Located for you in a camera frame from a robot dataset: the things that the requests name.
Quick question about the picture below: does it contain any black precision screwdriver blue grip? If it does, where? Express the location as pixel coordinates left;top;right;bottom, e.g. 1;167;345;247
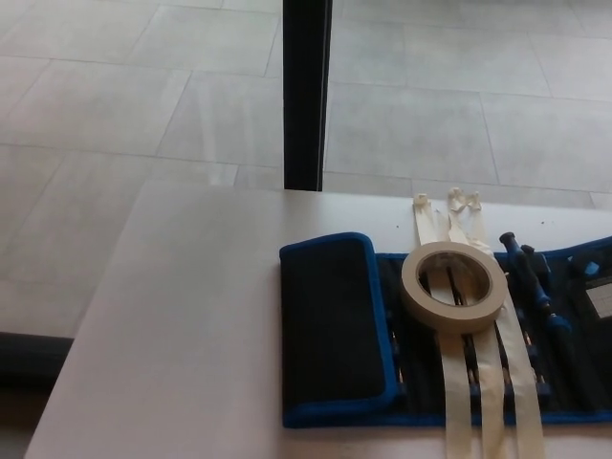
519;243;573;348

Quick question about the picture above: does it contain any black toolkit case blue trim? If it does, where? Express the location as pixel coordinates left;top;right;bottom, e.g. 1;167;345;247
278;231;612;429

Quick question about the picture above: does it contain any black vertical post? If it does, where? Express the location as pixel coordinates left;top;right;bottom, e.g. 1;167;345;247
281;0;334;193

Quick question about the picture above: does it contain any beige masking tape roll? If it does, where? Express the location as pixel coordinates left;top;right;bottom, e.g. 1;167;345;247
400;241;509;335

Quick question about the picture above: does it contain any white grid label card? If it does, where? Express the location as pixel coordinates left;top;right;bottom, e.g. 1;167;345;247
585;285;612;317

